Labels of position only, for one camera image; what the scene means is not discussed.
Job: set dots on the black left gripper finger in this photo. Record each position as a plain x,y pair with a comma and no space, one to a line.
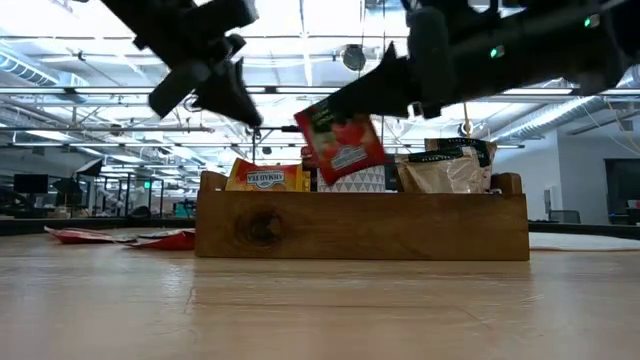
217,97
242,95

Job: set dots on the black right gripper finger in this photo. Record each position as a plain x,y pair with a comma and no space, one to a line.
395,77
380,106

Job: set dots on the orange peach tea packet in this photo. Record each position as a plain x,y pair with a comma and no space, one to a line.
265,180
306,182

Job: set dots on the tan vanilla tea packet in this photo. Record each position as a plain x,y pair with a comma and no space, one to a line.
440,177
465,143

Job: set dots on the wooden tea organizer box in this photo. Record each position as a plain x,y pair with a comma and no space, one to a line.
360,227

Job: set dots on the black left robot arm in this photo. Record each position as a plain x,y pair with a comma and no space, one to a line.
150,25

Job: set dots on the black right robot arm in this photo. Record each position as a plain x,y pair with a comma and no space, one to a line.
550,45

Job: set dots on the succulent in white patterned pot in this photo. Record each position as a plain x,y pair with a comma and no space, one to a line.
367,182

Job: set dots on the black background monitor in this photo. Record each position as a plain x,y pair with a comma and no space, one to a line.
30,183

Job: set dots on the grey office chair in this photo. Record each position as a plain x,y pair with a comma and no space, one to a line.
564,216

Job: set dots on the white round placemat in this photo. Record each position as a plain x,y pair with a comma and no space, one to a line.
585,242

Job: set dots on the black camera rig frame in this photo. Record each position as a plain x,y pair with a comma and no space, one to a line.
272,129

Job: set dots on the black workstation frame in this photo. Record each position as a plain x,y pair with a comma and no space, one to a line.
90,167

